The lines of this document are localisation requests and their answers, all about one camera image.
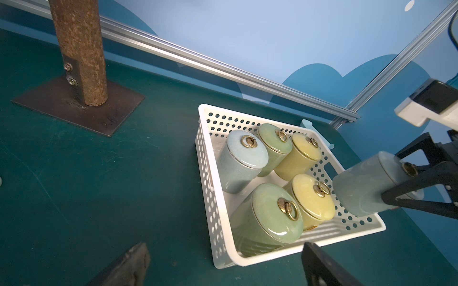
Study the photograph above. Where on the yellow green tea canister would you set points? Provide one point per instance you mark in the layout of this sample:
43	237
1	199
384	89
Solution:
304	155

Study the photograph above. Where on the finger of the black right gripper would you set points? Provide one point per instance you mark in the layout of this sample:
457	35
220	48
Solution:
444	173
426	144

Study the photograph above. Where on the right aluminium frame post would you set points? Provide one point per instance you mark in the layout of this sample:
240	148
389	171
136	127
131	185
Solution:
395	33

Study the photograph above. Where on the dark green tea canister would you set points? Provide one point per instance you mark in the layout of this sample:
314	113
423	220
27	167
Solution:
268	219

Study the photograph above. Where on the blue grey tea canister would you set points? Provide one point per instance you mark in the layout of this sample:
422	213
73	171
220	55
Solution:
360	187
241	159

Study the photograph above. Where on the pink cherry blossom tree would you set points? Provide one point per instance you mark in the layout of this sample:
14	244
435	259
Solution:
78	30

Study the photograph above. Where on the white perforated plastic basket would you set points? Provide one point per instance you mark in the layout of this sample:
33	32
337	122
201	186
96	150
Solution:
215	124

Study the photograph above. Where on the brown tree base plate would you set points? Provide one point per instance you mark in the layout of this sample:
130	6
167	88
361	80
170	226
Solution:
55	98

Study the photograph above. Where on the light blue plastic dustpan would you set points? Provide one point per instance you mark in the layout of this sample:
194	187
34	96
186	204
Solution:
309	125

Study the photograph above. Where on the rear aluminium frame rail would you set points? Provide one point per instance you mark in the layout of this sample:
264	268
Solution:
129	41

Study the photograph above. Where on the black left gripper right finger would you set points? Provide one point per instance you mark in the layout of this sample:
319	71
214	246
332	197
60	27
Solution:
322	270

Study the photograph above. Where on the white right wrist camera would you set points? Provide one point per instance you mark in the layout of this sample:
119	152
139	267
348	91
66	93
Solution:
435	101

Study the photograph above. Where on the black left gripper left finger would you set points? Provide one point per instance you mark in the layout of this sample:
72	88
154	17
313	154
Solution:
129	269

